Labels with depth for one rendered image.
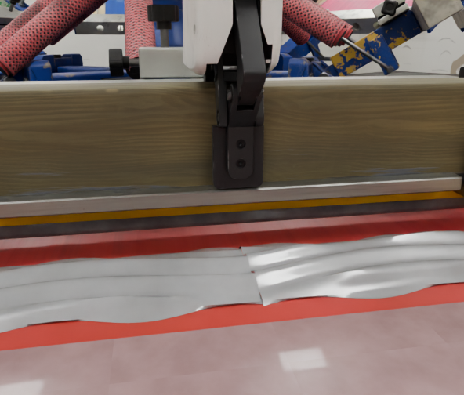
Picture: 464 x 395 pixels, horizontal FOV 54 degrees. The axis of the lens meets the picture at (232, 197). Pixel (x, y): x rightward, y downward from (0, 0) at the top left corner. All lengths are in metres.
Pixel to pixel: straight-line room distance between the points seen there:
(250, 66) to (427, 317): 0.15
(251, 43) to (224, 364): 0.16
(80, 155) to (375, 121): 0.20
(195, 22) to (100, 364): 0.18
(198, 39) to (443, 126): 0.19
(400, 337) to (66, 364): 0.15
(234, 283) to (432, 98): 0.19
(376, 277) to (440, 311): 0.04
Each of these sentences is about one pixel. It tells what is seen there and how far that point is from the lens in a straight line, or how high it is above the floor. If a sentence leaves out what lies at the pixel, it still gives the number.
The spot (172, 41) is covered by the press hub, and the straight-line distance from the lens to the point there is 1.08.
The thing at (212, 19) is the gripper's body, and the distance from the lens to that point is 0.25.
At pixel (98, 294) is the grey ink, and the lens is 0.26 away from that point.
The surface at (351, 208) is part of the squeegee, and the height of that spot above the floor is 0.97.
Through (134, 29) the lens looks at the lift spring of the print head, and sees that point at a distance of 0.80.
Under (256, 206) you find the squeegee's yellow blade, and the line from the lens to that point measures 0.33.
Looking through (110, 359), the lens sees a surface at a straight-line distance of 0.22.
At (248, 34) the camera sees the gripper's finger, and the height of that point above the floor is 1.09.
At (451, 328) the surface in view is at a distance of 0.25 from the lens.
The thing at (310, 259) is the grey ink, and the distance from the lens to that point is 0.28.
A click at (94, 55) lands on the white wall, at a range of 4.46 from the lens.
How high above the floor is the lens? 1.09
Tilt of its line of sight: 19 degrees down
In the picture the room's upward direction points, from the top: straight up
